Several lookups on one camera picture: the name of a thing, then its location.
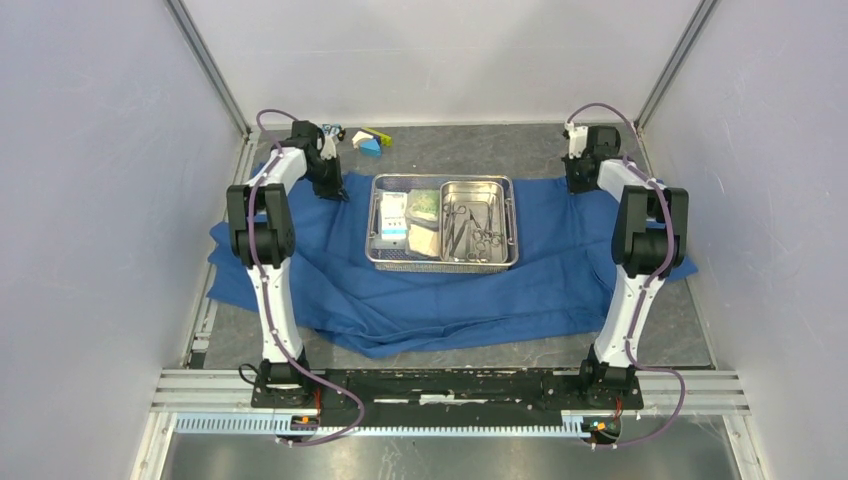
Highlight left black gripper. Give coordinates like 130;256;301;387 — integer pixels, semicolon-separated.
301;155;347;204

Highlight blue surgical drape cloth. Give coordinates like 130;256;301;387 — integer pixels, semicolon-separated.
206;162;700;360

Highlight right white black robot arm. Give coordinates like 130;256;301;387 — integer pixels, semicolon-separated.
563;122;689;409

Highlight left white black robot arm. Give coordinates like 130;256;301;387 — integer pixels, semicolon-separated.
226;120;348;408

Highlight white blue box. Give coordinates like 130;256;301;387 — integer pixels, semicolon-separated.
378;191;408;241

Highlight white blue wedge block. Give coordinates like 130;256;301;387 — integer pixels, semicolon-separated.
351;130;382;157

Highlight small black blue toy car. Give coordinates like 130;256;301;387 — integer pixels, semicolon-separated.
322;123;346;143

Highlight yellow green block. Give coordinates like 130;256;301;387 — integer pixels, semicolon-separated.
360;127;393;147

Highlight green printed packet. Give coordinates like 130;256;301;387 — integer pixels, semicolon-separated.
406;189;441;223

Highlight beige gauze packet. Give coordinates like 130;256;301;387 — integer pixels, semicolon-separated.
407;224;441;258

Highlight stainless steel instrument tray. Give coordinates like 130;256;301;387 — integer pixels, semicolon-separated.
440;180;515;267

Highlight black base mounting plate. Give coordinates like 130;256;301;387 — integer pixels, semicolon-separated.
265;368;644;429

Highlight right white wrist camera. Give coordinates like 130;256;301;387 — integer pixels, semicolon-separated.
564;121;589;159

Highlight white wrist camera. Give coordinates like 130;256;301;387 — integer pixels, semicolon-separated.
320;131;338;161
564;121;589;159

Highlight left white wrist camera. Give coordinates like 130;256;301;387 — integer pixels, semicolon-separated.
320;131;338;161

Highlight wire mesh steel basket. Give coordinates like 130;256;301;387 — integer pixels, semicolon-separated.
365;174;519;274

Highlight aluminium frame rail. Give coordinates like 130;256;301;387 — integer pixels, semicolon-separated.
150;369;751;417

